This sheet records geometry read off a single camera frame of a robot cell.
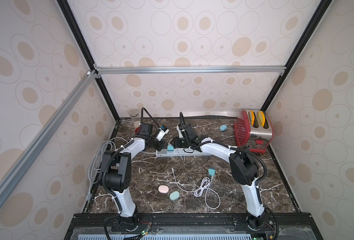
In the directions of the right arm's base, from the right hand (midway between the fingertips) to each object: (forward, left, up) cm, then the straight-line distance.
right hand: (177, 140), depth 96 cm
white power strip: (-7, -2, -3) cm, 8 cm away
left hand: (-2, +6, +1) cm, 6 cm away
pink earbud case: (-28, +6, -9) cm, 30 cm away
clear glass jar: (+13, +29, +7) cm, 32 cm away
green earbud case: (-32, 0, -8) cm, 33 cm away
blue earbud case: (+20, -33, -9) cm, 39 cm away
